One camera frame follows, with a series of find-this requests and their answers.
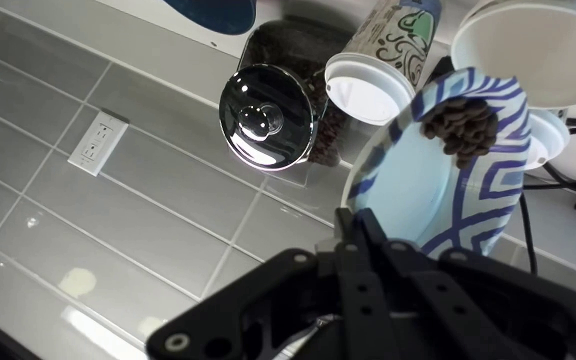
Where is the white wall outlet right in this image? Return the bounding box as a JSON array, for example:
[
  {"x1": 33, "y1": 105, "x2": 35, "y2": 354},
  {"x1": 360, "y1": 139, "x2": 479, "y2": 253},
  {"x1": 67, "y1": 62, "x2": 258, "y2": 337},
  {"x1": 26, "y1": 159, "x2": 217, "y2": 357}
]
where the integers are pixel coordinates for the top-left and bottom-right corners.
[{"x1": 67, "y1": 111, "x2": 128, "y2": 176}]

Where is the lidded paper cup left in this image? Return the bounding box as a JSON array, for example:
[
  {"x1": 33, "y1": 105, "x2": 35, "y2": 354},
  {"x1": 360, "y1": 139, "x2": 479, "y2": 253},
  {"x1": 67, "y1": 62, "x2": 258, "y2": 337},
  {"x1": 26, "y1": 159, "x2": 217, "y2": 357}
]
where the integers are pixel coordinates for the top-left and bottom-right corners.
[{"x1": 526, "y1": 109, "x2": 570, "y2": 169}]

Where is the blue patterned white plate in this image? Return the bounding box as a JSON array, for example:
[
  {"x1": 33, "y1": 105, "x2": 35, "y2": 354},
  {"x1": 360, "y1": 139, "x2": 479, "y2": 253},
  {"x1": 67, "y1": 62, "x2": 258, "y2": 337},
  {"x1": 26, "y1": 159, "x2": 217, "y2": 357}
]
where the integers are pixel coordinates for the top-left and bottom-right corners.
[{"x1": 339, "y1": 67, "x2": 531, "y2": 256}]

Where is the dark blue bowl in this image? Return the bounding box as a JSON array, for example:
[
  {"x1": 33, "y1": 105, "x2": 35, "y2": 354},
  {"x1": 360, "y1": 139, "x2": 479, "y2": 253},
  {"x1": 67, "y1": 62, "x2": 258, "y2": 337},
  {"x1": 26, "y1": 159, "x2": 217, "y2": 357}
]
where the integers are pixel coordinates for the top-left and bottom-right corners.
[{"x1": 163, "y1": 0, "x2": 255, "y2": 34}]

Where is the lidded paper cup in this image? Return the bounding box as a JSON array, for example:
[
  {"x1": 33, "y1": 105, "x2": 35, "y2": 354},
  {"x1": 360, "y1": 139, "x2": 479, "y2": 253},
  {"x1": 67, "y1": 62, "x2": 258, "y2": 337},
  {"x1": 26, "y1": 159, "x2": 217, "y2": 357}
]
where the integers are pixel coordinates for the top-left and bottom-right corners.
[
  {"x1": 324, "y1": 0, "x2": 441, "y2": 125},
  {"x1": 526, "y1": 109, "x2": 570, "y2": 169}
]

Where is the chrome lidded canister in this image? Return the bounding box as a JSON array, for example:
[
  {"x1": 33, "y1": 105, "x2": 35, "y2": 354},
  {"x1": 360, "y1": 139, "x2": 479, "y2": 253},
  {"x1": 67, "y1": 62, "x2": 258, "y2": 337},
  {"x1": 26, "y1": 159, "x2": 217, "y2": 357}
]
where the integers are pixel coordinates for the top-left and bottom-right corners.
[{"x1": 217, "y1": 17, "x2": 350, "y2": 172}]

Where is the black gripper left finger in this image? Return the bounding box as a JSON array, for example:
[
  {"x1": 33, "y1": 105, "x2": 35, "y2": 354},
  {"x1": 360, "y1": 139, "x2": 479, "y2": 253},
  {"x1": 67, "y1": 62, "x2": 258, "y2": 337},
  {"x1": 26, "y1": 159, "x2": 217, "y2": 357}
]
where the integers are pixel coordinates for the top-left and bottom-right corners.
[{"x1": 334, "y1": 207, "x2": 395, "y2": 360}]

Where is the open patterned paper cup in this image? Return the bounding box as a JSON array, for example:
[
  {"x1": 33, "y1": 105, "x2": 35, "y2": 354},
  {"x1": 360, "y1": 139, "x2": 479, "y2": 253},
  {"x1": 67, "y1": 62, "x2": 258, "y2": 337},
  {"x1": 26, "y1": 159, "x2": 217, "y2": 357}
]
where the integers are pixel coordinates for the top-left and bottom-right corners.
[{"x1": 449, "y1": 0, "x2": 576, "y2": 109}]

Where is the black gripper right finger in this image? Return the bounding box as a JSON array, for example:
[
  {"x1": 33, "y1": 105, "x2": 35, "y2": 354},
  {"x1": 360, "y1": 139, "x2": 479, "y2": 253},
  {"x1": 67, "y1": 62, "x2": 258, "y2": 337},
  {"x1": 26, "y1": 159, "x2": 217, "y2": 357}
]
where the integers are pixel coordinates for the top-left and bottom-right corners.
[{"x1": 381, "y1": 242, "x2": 576, "y2": 360}]

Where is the black grinder power cord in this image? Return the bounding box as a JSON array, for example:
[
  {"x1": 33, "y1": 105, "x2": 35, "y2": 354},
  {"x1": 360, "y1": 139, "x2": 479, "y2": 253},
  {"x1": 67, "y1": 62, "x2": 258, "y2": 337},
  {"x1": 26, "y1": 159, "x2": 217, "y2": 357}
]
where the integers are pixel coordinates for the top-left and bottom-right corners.
[{"x1": 517, "y1": 117, "x2": 576, "y2": 276}]

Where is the lidded paper cup right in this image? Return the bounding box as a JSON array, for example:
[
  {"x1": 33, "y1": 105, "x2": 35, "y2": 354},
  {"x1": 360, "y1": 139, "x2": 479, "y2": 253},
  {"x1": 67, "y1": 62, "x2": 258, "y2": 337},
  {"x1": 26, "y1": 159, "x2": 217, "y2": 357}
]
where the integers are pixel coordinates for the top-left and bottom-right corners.
[{"x1": 324, "y1": 0, "x2": 441, "y2": 125}]

